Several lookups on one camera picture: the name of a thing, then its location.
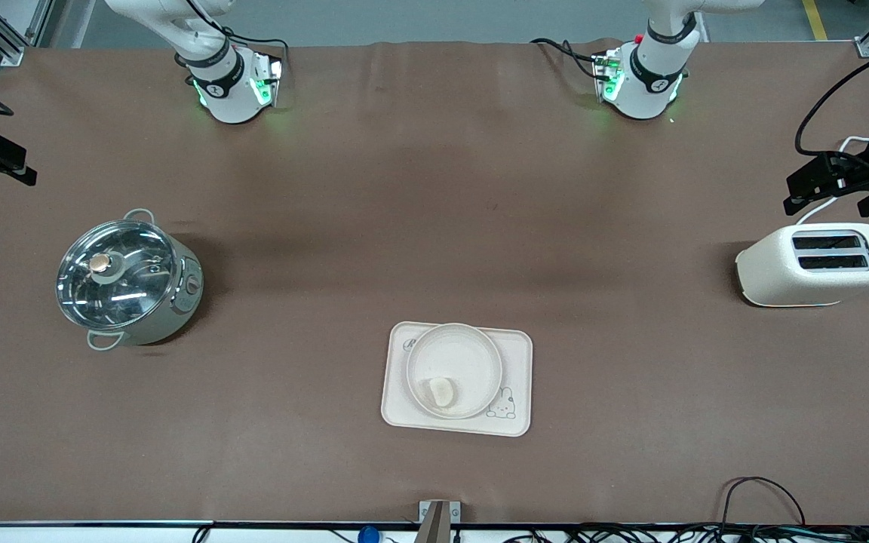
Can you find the cream round plate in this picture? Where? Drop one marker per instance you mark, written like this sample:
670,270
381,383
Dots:
457,354

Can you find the pale steamed bun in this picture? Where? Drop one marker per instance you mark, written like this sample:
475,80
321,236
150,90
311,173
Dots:
440,392

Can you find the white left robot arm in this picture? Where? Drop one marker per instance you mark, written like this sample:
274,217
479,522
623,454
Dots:
646,83

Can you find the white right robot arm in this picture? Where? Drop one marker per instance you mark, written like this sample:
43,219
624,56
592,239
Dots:
227,90

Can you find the cream two-slot toaster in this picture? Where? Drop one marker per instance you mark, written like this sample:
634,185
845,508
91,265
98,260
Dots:
774,275

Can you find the glass pot lid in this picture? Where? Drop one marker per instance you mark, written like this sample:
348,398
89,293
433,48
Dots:
125,286

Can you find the steel cooking pot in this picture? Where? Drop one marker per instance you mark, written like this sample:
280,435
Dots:
178,305

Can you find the brown table cloth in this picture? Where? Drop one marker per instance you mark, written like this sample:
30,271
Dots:
404,188

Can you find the cream rabbit print tray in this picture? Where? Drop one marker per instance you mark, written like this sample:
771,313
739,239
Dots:
398,411

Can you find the blue round cap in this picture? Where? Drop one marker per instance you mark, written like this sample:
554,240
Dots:
368,535

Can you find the grey metal camera bracket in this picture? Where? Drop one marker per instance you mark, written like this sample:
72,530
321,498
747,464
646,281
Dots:
438,520

